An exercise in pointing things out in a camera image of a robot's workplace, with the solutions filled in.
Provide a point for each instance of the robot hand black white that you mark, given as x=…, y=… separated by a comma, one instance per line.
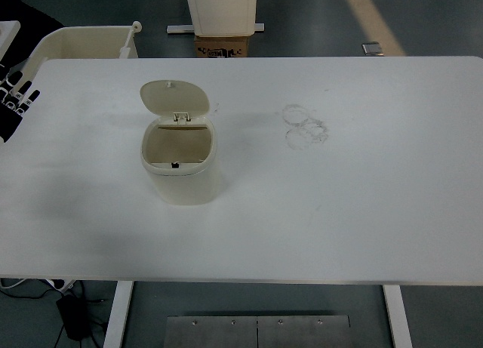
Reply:
x=9, y=121

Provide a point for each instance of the small cream trash bin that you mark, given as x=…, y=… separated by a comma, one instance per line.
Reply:
x=181, y=182

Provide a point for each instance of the large cream plastic bin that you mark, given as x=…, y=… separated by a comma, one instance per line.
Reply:
x=87, y=42

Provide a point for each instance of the white flat panel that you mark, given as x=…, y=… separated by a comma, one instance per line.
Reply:
x=7, y=34

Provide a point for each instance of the black bulky object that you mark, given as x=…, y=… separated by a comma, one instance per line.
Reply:
x=30, y=16

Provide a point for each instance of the silver metal floor bar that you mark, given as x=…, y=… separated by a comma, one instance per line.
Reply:
x=179, y=29

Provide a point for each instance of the black power adapter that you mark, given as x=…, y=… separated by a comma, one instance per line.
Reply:
x=73, y=318

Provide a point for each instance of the white table leg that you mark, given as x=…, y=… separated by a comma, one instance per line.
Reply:
x=398, y=318
x=119, y=314

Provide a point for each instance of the brown cardboard box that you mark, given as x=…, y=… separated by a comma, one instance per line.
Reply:
x=222, y=46

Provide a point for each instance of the grey metal plate with screws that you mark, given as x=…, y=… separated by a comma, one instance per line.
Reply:
x=264, y=333

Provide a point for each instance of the grey floor socket plate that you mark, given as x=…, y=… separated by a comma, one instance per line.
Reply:
x=373, y=48

